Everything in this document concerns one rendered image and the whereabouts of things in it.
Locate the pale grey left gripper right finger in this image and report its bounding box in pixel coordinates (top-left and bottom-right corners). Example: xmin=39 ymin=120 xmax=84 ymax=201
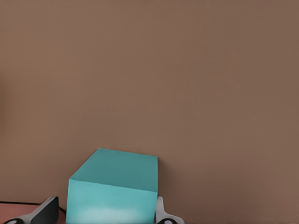
xmin=155 ymin=196 xmax=184 ymax=224

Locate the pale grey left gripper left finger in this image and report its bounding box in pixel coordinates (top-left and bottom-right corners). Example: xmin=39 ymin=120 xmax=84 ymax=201
xmin=0 ymin=196 xmax=59 ymax=224

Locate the blue cube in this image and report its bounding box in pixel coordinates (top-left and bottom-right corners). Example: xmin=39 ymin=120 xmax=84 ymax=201
xmin=65 ymin=147 xmax=159 ymax=224

